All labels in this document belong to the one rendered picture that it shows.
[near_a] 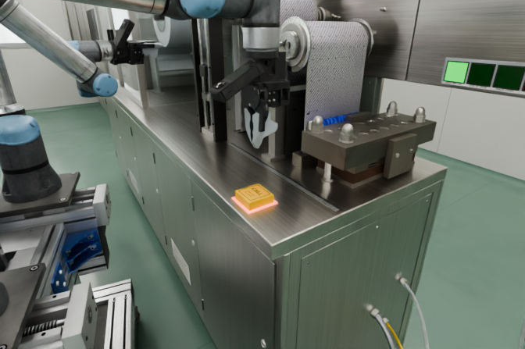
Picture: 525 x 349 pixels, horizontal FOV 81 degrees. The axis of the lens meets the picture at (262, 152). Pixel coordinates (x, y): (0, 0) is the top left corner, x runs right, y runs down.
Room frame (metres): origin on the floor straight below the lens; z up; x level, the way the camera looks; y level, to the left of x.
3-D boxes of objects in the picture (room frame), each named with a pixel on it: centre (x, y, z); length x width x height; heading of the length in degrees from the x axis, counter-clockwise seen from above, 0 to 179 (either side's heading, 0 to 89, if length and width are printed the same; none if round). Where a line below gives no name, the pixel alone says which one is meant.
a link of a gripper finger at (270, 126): (0.65, -0.01, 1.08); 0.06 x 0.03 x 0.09; 123
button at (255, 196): (0.65, 0.02, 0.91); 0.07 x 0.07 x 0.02; 34
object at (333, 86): (0.93, -0.22, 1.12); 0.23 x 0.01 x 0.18; 124
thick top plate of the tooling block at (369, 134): (0.85, -0.32, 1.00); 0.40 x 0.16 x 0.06; 124
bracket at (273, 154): (0.92, -0.03, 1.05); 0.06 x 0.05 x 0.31; 124
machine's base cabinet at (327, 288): (1.72, 0.39, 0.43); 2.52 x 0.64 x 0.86; 34
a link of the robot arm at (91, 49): (1.13, 0.64, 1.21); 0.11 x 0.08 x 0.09; 137
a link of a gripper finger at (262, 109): (0.63, 0.01, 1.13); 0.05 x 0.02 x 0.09; 33
